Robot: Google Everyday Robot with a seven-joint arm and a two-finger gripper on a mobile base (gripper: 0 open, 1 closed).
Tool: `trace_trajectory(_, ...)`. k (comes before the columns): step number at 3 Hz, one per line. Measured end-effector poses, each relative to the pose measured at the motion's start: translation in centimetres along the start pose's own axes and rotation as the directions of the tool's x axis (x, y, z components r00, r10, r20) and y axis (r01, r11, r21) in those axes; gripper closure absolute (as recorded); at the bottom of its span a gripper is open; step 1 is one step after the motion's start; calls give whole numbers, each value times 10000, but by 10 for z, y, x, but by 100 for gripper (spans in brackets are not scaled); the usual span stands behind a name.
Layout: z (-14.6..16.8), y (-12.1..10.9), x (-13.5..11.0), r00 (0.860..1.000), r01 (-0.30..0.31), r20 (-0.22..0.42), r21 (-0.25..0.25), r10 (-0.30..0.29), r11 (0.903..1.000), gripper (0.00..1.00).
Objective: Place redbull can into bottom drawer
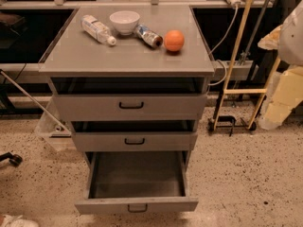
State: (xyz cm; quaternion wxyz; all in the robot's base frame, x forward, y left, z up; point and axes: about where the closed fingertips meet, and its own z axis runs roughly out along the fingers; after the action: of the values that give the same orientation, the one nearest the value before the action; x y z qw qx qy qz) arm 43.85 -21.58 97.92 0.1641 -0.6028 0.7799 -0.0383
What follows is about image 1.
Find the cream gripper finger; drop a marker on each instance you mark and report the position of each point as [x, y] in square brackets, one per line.
[285, 94]

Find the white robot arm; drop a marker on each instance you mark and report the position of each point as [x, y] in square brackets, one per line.
[287, 40]

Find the grey top drawer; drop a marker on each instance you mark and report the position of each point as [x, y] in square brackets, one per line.
[129, 107]

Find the grey drawer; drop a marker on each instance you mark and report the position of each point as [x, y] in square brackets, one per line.
[137, 182]
[129, 107]
[134, 141]

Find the grey drawer cabinet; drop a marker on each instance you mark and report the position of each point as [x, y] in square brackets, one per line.
[78, 65]

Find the grey bottom drawer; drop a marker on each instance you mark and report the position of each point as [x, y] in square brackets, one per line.
[137, 182]

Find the grey middle drawer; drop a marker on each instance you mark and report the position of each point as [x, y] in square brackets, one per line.
[134, 141]

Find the black clamp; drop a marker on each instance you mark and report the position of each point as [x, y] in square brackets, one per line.
[229, 122]

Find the grey metal pole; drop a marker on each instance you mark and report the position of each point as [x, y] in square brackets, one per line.
[245, 53]

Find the orange fruit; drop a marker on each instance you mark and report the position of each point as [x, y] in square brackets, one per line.
[174, 40]

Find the white ceramic bowl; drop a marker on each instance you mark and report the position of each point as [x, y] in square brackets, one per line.
[125, 21]

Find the clear plastic water bottle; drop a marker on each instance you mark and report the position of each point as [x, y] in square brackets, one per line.
[99, 31]

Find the grey metal rod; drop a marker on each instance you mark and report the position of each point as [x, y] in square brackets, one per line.
[45, 110]

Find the black chair caster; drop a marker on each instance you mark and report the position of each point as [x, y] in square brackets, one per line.
[14, 159]

